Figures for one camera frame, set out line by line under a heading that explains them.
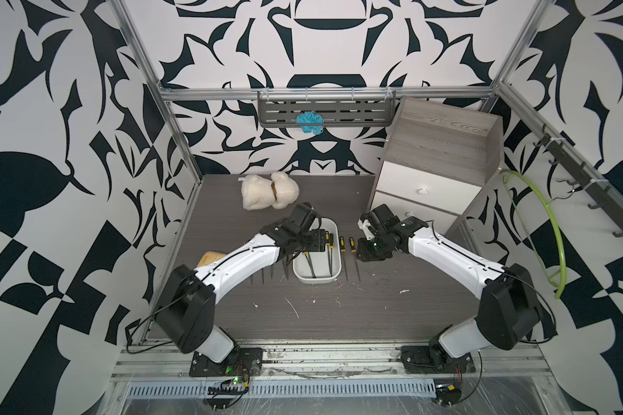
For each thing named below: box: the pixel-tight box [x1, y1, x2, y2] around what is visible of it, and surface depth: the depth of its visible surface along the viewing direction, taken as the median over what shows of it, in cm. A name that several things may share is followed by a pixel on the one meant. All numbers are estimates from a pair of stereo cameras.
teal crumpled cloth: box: [295, 110, 325, 135], surface depth 93 cm
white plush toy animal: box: [237, 172, 301, 211], surface depth 105 cm
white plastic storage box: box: [292, 217, 342, 285], surface depth 96 cm
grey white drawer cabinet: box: [368, 96, 504, 252], surface depth 88 cm
